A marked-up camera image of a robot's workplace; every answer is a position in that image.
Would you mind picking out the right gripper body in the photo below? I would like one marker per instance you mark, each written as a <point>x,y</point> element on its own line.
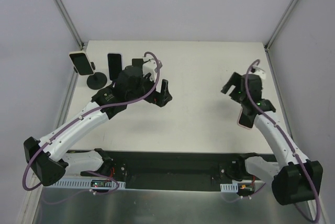
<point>234,90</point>

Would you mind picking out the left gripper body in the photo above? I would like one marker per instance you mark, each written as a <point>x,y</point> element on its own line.
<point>158,97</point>

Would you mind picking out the pink case phone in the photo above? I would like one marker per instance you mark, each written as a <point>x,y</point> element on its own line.
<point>245,121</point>

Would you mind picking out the black folding phone stand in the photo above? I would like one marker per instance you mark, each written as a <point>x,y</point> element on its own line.
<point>137,62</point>

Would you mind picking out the lilac case phone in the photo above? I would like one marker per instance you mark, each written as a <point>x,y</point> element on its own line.
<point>114,65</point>

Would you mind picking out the black clamp phone stand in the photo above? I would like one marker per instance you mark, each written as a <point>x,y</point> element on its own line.
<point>95,80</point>

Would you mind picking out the cream case phone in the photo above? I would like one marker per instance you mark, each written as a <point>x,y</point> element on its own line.
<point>81,63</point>

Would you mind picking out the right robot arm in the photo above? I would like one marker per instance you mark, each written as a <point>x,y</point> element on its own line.
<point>296,178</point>

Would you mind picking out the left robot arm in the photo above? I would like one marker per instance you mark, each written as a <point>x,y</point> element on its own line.
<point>48,157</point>

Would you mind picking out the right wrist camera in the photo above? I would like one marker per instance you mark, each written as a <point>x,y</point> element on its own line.
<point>258,71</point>

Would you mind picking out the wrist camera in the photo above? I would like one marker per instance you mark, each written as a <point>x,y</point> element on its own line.
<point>150,68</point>
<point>258,71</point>

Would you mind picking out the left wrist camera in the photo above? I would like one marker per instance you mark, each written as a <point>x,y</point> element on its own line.
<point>150,68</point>

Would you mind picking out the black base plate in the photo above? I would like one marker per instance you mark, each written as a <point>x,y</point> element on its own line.
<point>172,171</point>

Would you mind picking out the right aluminium frame post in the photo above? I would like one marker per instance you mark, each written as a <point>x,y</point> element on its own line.
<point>282,21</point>

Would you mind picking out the aluminium frame post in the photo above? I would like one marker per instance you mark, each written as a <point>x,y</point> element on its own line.
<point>282,21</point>
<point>69,23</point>

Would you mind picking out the left aluminium frame post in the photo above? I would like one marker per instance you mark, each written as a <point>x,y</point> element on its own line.
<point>69,23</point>

